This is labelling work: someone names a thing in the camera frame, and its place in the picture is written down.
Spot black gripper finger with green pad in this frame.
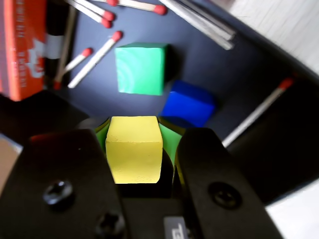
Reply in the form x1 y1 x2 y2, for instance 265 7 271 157
0 117 125 239
159 117 285 239

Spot blue wooden cube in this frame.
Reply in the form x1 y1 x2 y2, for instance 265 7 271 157
159 79 216 128

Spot yellow wooden cube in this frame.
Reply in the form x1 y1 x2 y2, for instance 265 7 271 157
105 116 164 185

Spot green wooden cube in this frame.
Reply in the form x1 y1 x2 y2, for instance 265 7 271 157
114 42 170 97

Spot black cardboard box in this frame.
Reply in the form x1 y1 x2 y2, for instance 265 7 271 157
0 0 319 207

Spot orange matchbox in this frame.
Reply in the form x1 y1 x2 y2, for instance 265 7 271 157
0 0 48 102

